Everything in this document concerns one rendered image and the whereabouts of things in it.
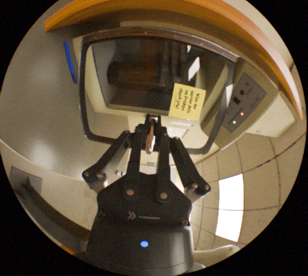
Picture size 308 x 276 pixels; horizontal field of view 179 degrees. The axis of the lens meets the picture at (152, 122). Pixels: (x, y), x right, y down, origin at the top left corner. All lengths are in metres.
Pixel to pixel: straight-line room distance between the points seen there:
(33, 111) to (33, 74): 0.08
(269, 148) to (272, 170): 0.27
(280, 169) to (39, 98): 1.75
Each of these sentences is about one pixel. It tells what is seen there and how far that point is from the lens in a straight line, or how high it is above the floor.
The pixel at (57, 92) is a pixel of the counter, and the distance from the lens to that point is 0.31.
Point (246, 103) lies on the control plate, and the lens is 0.33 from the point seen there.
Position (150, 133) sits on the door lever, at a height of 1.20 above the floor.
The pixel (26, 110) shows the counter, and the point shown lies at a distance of 0.27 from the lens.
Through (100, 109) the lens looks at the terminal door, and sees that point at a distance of 0.26.
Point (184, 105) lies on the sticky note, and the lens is 0.23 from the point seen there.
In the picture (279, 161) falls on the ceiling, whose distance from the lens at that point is 1.50.
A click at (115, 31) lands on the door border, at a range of 0.26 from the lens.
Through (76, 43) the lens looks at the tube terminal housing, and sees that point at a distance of 0.35.
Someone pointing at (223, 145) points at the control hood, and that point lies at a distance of 0.43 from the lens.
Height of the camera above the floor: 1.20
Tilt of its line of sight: 1 degrees up
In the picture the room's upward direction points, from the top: 98 degrees clockwise
